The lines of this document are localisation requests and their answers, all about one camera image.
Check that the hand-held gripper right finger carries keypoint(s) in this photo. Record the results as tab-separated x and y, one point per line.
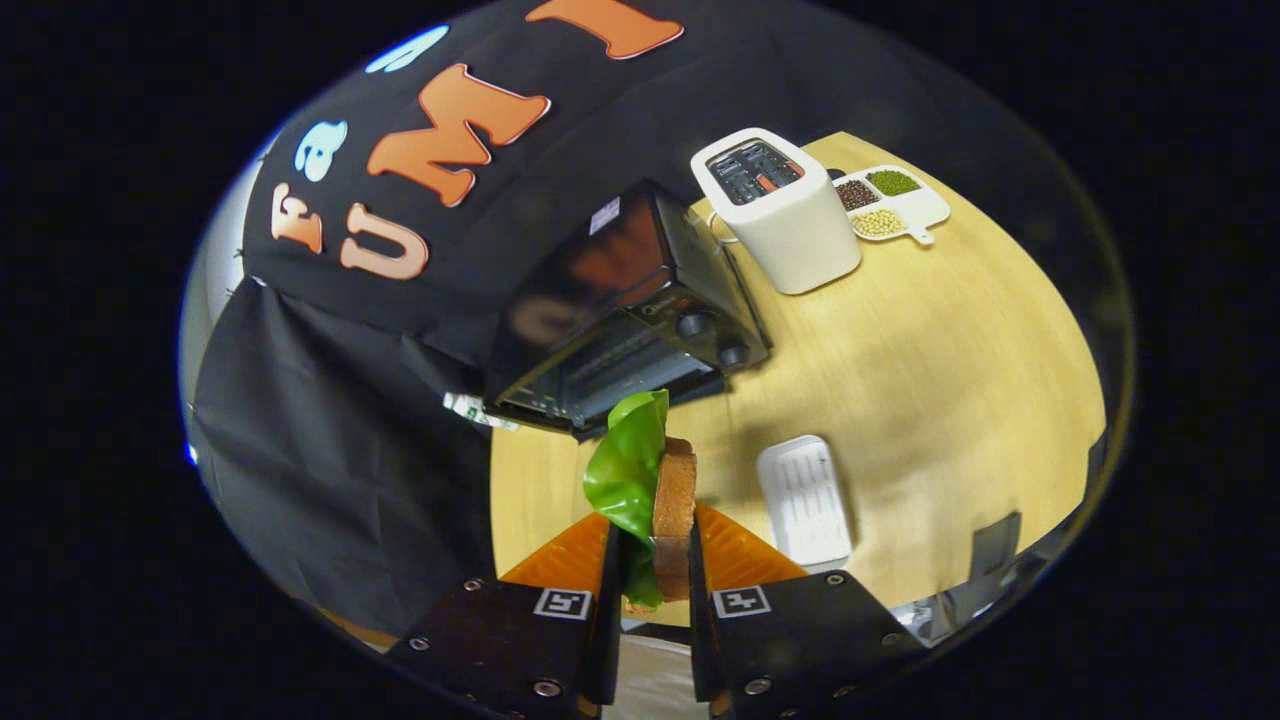
700	650

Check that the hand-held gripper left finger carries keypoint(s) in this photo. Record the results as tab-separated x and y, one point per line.
611	650

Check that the bread and lettuce sandwich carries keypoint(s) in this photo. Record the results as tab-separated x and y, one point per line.
675	490

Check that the black toaster oven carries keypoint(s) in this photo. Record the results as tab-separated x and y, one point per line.
620	270

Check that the white pop-up toaster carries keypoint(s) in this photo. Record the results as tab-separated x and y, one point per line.
800	240

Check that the white rectangular plate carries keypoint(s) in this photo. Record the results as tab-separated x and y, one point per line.
805	500

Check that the white bottle with green label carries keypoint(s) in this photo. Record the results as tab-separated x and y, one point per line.
470	408

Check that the white divided dish of beans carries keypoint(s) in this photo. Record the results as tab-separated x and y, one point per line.
925	208

